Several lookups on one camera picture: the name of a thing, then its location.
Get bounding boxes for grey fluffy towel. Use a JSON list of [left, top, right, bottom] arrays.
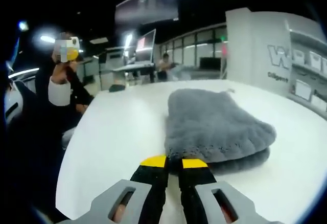
[[165, 87, 278, 176]]

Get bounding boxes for person's left hand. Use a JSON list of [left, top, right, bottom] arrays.
[[50, 61, 72, 84]]

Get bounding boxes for black computer mouse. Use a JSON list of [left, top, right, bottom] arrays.
[[108, 83, 126, 93]]

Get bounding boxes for side desk with black legs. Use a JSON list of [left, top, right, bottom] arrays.
[[111, 64, 156, 84]]

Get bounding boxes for white chest device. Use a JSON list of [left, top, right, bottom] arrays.
[[4, 79, 29, 125]]

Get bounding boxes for large hanging display screen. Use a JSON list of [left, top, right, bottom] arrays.
[[114, 0, 179, 24]]

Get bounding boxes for person's black jacket torso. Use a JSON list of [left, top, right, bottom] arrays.
[[0, 62, 95, 217]]

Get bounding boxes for black background monitor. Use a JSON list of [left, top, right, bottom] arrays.
[[199, 57, 221, 72]]

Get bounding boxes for row of white storage bins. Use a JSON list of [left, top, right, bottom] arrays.
[[291, 52, 327, 112]]

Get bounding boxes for grey metal shelf rack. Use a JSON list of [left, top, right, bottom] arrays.
[[286, 19, 327, 119]]

